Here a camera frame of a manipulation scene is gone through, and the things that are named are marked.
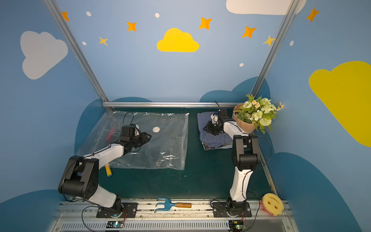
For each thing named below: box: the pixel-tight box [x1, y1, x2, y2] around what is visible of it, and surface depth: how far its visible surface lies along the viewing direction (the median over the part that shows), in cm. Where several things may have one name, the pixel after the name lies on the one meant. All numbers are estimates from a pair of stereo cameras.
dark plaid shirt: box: [200, 141, 233, 151], surface depth 98 cm
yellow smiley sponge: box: [262, 192, 285, 217], surface depth 76 cm
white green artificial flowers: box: [232, 93, 285, 135], surface depth 85 cm
